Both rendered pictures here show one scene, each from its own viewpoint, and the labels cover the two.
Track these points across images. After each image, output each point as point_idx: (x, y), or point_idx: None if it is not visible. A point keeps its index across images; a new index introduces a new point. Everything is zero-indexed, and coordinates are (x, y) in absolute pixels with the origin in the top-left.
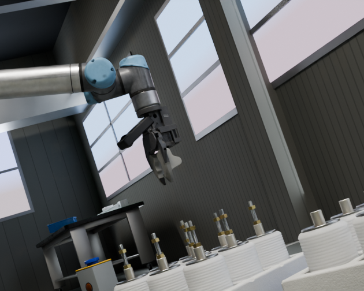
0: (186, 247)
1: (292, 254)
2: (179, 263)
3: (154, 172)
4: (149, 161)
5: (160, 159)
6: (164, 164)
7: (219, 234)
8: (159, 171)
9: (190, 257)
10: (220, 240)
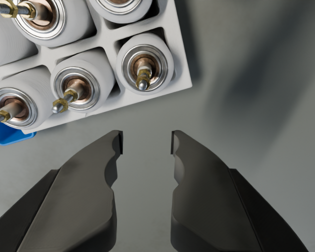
0: (142, 65)
1: (45, 125)
2: (95, 6)
3: (206, 152)
4: (242, 205)
5: (83, 188)
6: (66, 162)
7: (67, 90)
8: (174, 164)
9: (63, 14)
10: (71, 86)
